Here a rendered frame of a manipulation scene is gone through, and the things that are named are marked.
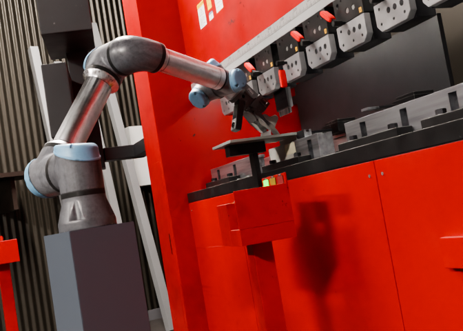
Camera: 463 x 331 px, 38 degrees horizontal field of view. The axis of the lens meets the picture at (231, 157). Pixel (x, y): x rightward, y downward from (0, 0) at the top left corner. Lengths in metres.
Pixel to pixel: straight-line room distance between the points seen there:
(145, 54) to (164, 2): 1.41
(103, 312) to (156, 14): 1.96
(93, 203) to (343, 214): 0.72
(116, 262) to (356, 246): 0.68
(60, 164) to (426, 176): 0.92
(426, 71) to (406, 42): 0.16
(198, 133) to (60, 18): 0.88
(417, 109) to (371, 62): 1.09
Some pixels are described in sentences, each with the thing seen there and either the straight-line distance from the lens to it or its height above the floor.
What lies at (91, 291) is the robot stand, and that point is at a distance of 1.72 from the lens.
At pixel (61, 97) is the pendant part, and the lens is 3.33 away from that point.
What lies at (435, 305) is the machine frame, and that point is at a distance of 1.72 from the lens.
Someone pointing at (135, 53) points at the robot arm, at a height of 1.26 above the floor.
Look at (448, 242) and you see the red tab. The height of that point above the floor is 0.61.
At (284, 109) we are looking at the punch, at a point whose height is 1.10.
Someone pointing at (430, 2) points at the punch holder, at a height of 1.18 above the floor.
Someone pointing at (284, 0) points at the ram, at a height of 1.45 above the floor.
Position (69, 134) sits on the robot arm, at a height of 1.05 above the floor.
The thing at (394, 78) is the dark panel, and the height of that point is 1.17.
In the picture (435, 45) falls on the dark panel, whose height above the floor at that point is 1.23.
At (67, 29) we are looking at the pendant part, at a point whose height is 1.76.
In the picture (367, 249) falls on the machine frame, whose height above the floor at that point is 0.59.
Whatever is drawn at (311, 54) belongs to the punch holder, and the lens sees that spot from 2.24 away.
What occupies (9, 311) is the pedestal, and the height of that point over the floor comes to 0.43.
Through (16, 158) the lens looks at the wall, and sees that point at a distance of 5.21.
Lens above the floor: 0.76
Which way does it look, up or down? 4 degrees up
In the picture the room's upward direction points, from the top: 9 degrees counter-clockwise
